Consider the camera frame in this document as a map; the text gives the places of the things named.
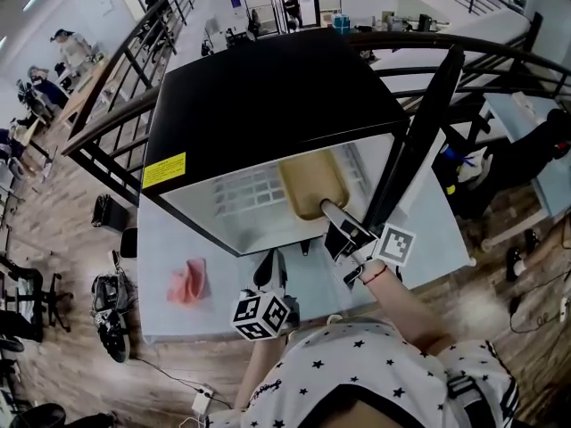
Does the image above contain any person's left forearm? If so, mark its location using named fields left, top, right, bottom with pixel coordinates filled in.
left=234, top=330, right=291, bottom=412

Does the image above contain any blue item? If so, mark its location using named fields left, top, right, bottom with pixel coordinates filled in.
left=442, top=144, right=469, bottom=169

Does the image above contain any red string bracelet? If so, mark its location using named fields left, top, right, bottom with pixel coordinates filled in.
left=361, top=265, right=388, bottom=285

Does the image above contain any wooden table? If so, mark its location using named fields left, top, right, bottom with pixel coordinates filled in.
left=57, top=55, right=117, bottom=128
left=20, top=118, right=59, bottom=169

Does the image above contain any black floor cable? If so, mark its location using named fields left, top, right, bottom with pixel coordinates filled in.
left=131, top=357, right=233, bottom=409

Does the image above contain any black mini fridge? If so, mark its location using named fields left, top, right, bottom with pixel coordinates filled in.
left=140, top=27, right=465, bottom=258

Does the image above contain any white star-print shirt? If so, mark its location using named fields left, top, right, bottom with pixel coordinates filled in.
left=207, top=317, right=522, bottom=428

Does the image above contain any light blue side table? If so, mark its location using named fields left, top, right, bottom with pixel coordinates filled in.
left=481, top=91, right=571, bottom=251

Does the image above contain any black and white shoe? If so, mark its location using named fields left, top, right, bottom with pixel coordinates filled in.
left=524, top=228, right=543, bottom=256
left=506, top=246, right=523, bottom=283

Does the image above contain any tan rectangular tray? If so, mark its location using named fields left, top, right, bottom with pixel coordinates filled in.
left=277, top=148, right=352, bottom=222

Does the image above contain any black equipment bundle with cables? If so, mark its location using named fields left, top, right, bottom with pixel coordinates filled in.
left=91, top=250, right=135, bottom=365

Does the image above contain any black rectangular case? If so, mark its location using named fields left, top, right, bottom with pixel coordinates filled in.
left=120, top=227, right=139, bottom=259

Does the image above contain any white floor cable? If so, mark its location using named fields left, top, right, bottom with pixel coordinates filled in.
left=178, top=412, right=211, bottom=428

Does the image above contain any white wire shelf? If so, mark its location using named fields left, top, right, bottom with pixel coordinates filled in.
left=211, top=143, right=374, bottom=216

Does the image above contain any black trash bin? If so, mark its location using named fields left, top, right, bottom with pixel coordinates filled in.
left=91, top=193, right=130, bottom=231

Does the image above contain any pink cloth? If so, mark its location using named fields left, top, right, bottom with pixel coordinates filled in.
left=167, top=258, right=211, bottom=306

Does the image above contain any black office chair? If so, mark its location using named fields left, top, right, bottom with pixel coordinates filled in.
left=0, top=251, right=75, bottom=342

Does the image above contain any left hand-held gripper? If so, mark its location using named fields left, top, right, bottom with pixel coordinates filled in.
left=230, top=248, right=301, bottom=342

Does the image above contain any black bulky object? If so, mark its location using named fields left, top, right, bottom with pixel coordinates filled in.
left=434, top=108, right=571, bottom=220

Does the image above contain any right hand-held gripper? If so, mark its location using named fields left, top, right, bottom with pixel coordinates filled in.
left=319, top=197, right=417, bottom=290

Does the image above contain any person's right forearm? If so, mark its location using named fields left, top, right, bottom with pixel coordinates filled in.
left=361, top=259, right=457, bottom=357

